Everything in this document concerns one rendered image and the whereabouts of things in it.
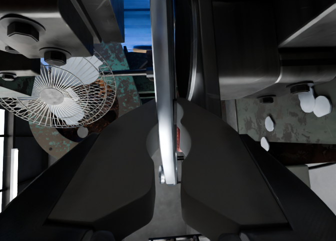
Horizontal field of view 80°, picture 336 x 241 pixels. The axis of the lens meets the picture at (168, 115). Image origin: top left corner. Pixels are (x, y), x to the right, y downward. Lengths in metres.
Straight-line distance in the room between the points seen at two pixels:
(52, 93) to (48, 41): 0.83
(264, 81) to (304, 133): 0.10
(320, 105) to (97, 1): 0.26
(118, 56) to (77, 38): 1.41
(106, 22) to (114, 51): 1.39
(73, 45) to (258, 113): 0.29
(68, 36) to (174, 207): 7.05
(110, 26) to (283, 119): 0.26
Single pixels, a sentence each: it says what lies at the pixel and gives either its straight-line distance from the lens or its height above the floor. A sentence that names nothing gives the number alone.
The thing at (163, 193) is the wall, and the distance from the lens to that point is 7.06.
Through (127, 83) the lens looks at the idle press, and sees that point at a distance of 1.59.
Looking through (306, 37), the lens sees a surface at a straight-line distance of 0.21.
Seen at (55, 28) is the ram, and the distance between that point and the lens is 0.24.
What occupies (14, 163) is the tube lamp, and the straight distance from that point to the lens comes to 4.07.
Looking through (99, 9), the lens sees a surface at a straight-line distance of 0.27.
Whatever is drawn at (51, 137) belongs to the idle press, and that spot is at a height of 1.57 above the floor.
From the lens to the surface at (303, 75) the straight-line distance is 0.22.
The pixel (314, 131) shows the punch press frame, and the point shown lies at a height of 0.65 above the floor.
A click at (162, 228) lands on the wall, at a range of 7.41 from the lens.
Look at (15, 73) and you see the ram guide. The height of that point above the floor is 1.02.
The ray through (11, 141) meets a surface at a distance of 6.00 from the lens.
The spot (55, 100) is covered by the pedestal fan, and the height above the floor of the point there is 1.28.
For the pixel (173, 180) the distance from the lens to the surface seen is 0.16.
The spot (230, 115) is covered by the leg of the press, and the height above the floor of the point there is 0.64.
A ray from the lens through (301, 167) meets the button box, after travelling 0.52.
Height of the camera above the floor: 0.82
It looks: 4 degrees down
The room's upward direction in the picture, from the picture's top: 93 degrees counter-clockwise
